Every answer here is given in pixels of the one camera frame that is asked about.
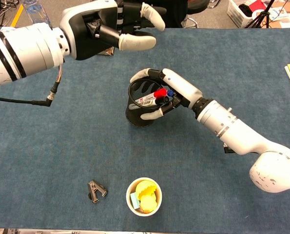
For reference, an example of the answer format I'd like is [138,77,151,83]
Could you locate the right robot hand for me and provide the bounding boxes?
[129,68,203,121]

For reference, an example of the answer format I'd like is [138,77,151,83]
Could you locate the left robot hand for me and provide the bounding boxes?
[59,0,166,61]

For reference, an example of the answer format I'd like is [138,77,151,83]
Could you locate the red capped whiteboard marker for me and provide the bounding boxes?
[138,88,168,103]

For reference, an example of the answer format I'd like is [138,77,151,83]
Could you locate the black mesh pen holder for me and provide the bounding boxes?
[125,77,167,129]

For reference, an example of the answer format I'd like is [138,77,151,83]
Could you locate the black capped whiteboard marker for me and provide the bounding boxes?
[144,96,171,107]

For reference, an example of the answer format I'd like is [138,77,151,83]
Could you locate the red white snack package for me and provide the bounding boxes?
[97,47,115,57]

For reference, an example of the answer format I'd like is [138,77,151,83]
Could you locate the clear plastic bottle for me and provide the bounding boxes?
[21,0,52,29]

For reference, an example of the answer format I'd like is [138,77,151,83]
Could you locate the blue felt table mat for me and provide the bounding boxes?
[0,26,290,231]

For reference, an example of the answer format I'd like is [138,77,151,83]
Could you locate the black office chair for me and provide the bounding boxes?
[181,0,222,29]

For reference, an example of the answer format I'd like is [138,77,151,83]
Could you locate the white plastic basket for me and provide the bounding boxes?
[227,0,265,29]

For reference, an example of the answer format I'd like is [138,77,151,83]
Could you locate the yellow toy half jagged edge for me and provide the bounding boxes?
[136,179,157,199]

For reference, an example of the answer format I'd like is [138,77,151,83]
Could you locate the black tripod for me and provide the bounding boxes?
[251,0,277,29]

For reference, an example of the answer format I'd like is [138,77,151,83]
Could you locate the yellow toy half rounded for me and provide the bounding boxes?
[139,194,158,213]

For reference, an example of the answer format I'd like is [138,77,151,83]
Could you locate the teal eraser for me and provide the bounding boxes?
[129,192,141,210]

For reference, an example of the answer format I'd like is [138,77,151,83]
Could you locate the small beige paper cup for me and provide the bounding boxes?
[126,177,163,216]

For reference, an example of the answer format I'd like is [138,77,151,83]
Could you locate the metal staple remover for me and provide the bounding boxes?
[87,179,108,204]

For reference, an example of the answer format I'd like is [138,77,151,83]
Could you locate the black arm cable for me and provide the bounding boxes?
[0,62,64,108]

